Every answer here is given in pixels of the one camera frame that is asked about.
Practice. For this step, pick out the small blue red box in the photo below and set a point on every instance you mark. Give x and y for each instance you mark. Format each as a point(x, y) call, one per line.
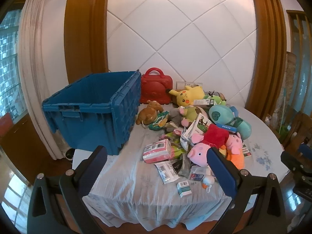
point(196, 176)

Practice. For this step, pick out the white card pack green picture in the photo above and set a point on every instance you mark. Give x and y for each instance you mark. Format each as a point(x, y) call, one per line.
point(198, 124)

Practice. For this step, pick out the grey plush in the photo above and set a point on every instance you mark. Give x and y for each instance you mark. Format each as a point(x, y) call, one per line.
point(174, 114)

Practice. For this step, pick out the window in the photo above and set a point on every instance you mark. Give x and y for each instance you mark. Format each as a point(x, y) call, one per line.
point(9, 65)

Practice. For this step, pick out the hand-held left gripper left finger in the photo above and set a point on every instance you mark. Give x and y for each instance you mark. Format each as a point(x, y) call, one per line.
point(96, 162)

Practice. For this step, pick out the blue plastic crate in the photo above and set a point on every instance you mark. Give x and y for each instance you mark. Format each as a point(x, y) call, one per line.
point(92, 126)

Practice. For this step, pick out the green snack packet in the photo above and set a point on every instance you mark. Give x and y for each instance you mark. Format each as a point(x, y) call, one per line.
point(177, 151)

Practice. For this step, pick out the round white desktop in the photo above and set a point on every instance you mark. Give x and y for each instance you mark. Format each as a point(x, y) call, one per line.
point(258, 136)

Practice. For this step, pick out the wooden cabinet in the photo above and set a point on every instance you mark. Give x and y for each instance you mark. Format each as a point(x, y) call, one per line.
point(22, 148)

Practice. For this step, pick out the brown bear plush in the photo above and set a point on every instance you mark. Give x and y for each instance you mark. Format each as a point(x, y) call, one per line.
point(148, 113)

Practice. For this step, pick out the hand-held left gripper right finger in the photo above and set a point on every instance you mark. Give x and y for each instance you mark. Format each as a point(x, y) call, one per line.
point(219, 168)

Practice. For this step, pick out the white curtain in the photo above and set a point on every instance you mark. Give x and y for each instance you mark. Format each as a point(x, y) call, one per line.
point(36, 65)

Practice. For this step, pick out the blue label box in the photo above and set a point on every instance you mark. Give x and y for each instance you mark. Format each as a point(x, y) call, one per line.
point(226, 127)

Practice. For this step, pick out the pink tissue pack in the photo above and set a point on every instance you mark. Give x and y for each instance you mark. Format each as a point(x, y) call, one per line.
point(157, 151)

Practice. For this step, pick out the small green white box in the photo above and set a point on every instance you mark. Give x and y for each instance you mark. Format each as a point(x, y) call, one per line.
point(184, 189)

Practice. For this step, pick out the yellow mouse plush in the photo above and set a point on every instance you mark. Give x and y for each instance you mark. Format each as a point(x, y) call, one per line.
point(186, 96)

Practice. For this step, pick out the teal round plush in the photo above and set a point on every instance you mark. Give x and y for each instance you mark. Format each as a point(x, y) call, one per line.
point(219, 114)

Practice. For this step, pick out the white barcode packet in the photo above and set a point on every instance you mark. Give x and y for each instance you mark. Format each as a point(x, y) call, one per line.
point(167, 173)

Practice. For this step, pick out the pink pig plush orange dress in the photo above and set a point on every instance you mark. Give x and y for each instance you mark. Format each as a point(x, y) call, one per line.
point(234, 142)

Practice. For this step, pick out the green and pink plush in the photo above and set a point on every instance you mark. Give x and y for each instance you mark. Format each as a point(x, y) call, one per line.
point(192, 112)

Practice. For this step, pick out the wooden door frame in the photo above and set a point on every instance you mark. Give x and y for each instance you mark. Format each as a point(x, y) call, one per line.
point(85, 41)
point(268, 53)

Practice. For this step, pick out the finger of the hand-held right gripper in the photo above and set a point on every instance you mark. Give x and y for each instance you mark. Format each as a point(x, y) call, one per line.
point(306, 150)
point(291, 162)

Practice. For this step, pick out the pink pig plush red dress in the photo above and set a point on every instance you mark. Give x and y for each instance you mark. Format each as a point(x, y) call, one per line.
point(214, 136)

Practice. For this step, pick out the red toy suitcase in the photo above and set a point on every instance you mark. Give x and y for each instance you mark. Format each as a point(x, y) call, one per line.
point(154, 90)

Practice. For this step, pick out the green frog plush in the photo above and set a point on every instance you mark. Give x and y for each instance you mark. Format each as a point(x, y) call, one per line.
point(217, 100)

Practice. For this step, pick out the wooden glass partition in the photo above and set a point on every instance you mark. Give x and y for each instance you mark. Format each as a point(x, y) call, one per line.
point(301, 65)

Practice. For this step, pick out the wooden chair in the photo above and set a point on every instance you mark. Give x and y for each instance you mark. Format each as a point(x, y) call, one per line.
point(298, 129)

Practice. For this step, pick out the green patterned snack bag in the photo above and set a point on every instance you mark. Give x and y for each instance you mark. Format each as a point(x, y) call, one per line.
point(158, 120)

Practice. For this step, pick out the black and white shoe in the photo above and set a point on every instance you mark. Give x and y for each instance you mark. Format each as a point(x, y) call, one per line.
point(70, 154)

